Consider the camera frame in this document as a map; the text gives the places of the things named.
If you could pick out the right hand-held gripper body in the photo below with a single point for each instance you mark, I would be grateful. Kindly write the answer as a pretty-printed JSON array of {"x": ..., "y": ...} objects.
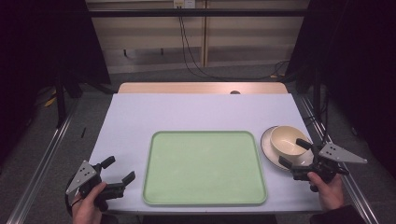
[{"x": 330, "y": 161}]

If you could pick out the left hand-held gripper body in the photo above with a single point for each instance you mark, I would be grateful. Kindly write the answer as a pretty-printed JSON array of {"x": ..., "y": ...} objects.
[{"x": 85, "y": 178}]

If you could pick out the cream bowl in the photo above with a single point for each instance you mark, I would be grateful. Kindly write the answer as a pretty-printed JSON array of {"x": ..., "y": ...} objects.
[{"x": 286, "y": 141}]

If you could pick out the cream plate with dark rim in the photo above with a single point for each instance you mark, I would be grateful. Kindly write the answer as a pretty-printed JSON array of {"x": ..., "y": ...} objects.
[{"x": 267, "y": 147}]

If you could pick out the person's left hand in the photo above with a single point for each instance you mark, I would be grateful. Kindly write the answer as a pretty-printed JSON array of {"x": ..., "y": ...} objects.
[{"x": 88, "y": 205}]

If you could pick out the person's right hand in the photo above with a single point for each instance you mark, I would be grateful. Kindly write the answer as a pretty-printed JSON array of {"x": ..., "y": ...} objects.
[{"x": 330, "y": 193}]

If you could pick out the small black pen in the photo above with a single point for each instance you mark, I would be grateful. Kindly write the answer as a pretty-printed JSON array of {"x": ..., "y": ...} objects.
[{"x": 83, "y": 132}]

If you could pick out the black metal stand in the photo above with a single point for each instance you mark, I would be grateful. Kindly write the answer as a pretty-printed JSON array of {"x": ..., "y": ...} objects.
[
  {"x": 317, "y": 93},
  {"x": 61, "y": 102}
]

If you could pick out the light green tray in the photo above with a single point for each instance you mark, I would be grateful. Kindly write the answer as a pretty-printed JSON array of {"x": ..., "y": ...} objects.
[{"x": 204, "y": 169}]

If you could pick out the white table cover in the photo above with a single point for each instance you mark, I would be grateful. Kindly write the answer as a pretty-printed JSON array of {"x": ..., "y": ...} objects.
[{"x": 193, "y": 112}]

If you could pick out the black curtain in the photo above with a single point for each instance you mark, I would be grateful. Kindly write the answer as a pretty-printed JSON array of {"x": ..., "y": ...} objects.
[
  {"x": 358, "y": 62},
  {"x": 40, "y": 46}
]

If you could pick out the wooden table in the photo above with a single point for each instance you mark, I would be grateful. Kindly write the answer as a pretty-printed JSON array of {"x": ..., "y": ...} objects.
[{"x": 186, "y": 87}]

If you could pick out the black horizontal bar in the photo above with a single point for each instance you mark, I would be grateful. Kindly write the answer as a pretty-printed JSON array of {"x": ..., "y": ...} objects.
[{"x": 193, "y": 12}]

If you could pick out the metal floor rail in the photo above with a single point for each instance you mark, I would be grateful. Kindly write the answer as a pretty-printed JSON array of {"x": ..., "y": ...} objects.
[
  {"x": 43, "y": 158},
  {"x": 358, "y": 193}
]

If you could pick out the wooden wall post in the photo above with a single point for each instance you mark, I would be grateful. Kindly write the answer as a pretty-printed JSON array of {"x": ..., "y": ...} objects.
[{"x": 205, "y": 37}]

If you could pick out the white wall socket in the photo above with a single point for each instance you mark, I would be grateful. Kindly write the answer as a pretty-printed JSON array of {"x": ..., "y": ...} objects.
[{"x": 184, "y": 3}]

